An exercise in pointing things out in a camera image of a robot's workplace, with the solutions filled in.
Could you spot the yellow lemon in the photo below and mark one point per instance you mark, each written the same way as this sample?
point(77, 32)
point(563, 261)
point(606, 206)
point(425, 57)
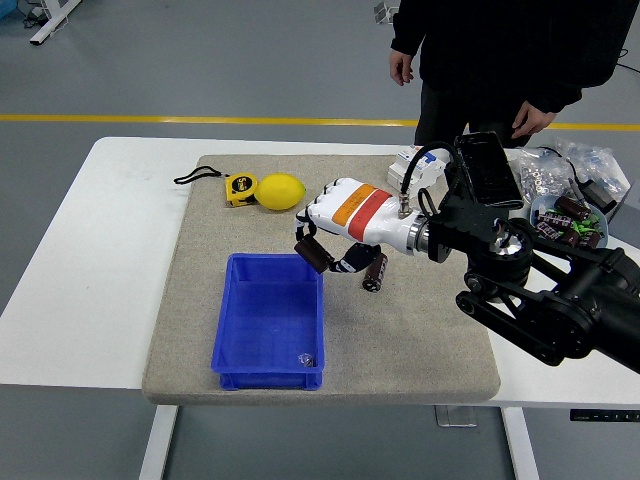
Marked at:
point(280, 191)

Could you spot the yellow tape measure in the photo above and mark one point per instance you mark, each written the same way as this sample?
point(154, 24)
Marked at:
point(241, 189)

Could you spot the clear bag of blue parts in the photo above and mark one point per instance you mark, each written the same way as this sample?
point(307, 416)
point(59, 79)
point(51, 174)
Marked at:
point(592, 160)

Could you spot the white circuit breaker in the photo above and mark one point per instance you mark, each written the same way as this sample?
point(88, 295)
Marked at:
point(425, 167)

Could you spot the light blue bowl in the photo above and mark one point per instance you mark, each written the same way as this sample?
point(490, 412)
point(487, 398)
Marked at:
point(542, 205)

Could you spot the black power adapter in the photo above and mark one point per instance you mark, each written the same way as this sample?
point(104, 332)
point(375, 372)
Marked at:
point(600, 196)

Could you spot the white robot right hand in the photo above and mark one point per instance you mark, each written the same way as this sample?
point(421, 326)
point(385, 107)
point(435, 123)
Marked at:
point(365, 215)

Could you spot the white table leg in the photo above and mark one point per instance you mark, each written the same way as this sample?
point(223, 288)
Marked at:
point(157, 445)
point(521, 445)

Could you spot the white table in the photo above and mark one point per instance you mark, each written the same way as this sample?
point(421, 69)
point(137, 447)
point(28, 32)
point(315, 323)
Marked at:
point(90, 260)

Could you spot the grey-brown mat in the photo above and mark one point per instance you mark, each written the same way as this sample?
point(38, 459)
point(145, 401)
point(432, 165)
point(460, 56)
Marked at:
point(280, 230)

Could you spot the dark printed battery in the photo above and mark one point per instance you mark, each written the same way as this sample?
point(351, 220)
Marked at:
point(555, 219)
point(549, 231)

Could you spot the person's left hand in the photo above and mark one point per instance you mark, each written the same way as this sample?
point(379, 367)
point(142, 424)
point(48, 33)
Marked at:
point(532, 120)

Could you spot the black table control panel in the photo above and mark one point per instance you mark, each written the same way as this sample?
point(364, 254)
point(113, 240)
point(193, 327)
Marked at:
point(605, 415)

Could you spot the black rectangular case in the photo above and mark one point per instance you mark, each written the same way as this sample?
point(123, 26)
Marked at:
point(487, 167)

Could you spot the white chair base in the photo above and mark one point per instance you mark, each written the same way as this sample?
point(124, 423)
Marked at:
point(385, 11)

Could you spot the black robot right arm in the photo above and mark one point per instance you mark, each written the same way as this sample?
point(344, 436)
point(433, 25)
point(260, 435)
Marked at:
point(530, 280)

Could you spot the blue plastic box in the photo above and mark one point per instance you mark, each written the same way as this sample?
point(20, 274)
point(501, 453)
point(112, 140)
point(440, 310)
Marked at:
point(270, 320)

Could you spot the person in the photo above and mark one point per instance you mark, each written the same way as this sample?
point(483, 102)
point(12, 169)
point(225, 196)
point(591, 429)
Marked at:
point(500, 45)

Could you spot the person's right hand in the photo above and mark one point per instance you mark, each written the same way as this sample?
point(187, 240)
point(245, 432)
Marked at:
point(401, 67)

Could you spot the white table leg frame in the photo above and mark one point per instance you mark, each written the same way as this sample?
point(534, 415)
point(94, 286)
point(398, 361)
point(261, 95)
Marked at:
point(50, 22)

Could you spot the clear bag of washers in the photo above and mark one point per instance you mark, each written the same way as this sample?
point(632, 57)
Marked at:
point(537, 175)

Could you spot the small clear plastic piece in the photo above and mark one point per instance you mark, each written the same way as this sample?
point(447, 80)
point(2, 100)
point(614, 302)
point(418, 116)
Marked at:
point(306, 359)

